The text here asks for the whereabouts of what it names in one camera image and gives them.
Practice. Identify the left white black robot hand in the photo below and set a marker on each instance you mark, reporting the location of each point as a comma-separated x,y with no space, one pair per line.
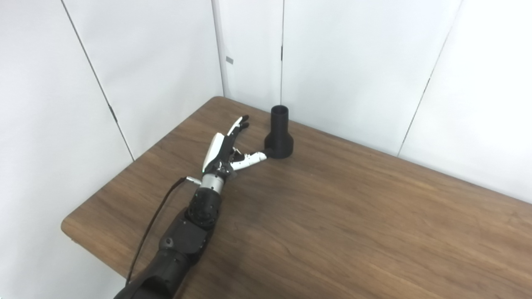
220,155

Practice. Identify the black funnel-shaped nozzle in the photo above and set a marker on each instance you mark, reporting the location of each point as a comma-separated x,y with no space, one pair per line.
279,141

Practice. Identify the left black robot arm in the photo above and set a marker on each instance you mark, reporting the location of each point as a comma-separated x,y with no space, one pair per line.
187,236

